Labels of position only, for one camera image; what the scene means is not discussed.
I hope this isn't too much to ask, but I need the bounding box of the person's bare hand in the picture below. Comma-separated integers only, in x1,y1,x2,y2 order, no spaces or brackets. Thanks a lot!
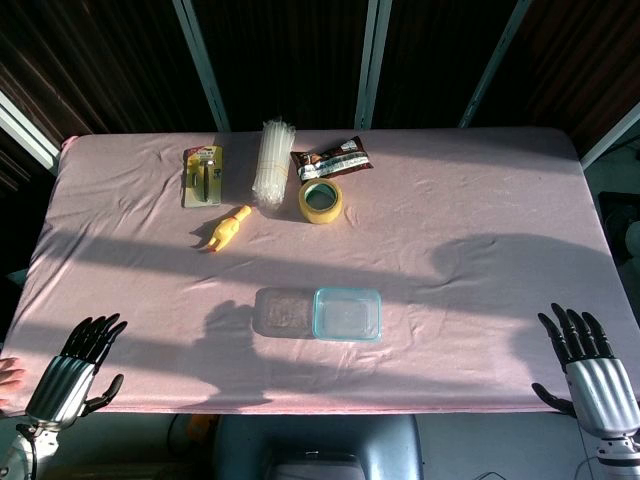
0,356,26,407

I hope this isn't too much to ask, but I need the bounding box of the white metal frame beam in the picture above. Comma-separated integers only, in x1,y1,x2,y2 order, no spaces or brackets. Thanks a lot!
579,102,640,169
0,89,62,174

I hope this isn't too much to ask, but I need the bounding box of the tool blister pack yellow card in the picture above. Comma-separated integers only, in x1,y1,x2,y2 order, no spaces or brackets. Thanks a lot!
181,143,225,209

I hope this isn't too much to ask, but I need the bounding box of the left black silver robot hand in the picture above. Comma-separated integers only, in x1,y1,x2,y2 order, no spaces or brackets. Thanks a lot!
24,313,129,432

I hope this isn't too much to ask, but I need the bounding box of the yellow tape roll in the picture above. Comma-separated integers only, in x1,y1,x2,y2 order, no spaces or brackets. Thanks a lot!
298,178,346,225

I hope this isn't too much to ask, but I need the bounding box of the brown snack packet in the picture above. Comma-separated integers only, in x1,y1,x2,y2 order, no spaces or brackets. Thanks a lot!
289,135,375,182

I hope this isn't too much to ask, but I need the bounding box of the yellow rubber chicken toy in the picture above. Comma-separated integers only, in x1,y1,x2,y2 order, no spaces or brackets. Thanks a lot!
201,204,253,255

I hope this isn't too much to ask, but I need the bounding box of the clear container with teal lid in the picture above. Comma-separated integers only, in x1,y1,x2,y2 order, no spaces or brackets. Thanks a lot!
312,286,383,344

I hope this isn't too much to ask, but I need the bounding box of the bundle of clear plastic sticks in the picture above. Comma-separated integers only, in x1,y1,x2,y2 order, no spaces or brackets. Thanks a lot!
251,116,297,209

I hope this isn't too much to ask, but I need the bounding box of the black bulky object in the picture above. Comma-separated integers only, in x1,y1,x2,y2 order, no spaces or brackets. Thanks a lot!
597,191,640,261

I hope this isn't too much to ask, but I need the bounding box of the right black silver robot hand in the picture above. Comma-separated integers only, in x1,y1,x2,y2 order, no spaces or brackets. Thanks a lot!
531,302,640,442

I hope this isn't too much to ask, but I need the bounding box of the grey robot torso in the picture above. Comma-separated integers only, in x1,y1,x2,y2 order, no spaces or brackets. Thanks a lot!
212,413,425,480

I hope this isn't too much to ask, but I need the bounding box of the grey metal frame post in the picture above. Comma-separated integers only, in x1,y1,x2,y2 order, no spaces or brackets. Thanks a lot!
172,0,232,132
458,0,534,129
353,0,395,130

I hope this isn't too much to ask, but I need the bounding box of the pink tablecloth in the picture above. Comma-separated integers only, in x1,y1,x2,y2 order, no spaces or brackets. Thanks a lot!
0,127,636,417

